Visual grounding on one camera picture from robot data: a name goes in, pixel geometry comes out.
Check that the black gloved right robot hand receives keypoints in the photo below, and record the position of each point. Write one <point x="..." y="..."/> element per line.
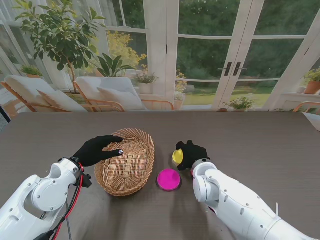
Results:
<point x="195" y="155"/>

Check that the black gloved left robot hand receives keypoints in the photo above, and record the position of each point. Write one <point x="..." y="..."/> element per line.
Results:
<point x="91" y="152"/>

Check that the magenta culture dish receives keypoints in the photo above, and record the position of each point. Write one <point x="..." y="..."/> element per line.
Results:
<point x="168" y="180"/>

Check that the oval wicker basket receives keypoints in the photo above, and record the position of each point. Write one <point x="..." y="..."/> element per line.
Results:
<point x="127" y="175"/>

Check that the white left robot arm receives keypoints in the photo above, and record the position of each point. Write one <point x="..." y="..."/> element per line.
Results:
<point x="45" y="195"/>

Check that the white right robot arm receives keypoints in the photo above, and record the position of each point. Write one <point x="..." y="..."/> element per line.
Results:
<point x="225" y="192"/>

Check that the printed garden room backdrop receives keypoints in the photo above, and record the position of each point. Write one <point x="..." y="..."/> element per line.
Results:
<point x="205" y="62"/>

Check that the black backdrop stand pole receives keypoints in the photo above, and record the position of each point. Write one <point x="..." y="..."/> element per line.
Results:
<point x="5" y="115"/>

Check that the white sheet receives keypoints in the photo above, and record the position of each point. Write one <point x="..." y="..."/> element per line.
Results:
<point x="313" y="120"/>

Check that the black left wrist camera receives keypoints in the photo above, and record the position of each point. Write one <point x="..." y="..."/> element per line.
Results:
<point x="86" y="180"/>

